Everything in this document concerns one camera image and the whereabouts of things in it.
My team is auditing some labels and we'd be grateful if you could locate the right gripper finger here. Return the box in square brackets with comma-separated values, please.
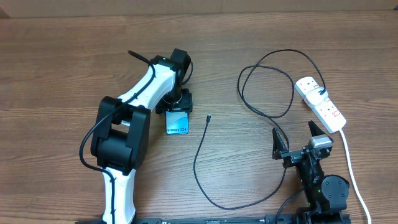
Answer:
[272, 128, 289, 160]
[308, 120, 325, 137]

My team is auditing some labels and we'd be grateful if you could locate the Galaxy S24+ smartphone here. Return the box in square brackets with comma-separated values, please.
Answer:
[165, 111, 189, 135]

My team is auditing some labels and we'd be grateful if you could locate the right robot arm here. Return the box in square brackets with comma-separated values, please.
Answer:
[265, 121, 351, 224]

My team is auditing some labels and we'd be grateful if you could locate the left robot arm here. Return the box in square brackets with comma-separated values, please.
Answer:
[88, 49, 193, 223]

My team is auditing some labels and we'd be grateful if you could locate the white charger plug adapter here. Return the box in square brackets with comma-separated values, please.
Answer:
[305, 87, 328, 108]

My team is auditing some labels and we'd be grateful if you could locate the white power strip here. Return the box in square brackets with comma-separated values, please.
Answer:
[295, 77, 346, 134]

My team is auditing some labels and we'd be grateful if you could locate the white power strip cord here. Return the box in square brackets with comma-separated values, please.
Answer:
[338, 129, 373, 224]

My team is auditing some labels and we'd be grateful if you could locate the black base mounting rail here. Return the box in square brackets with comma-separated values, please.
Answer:
[74, 212, 352, 224]

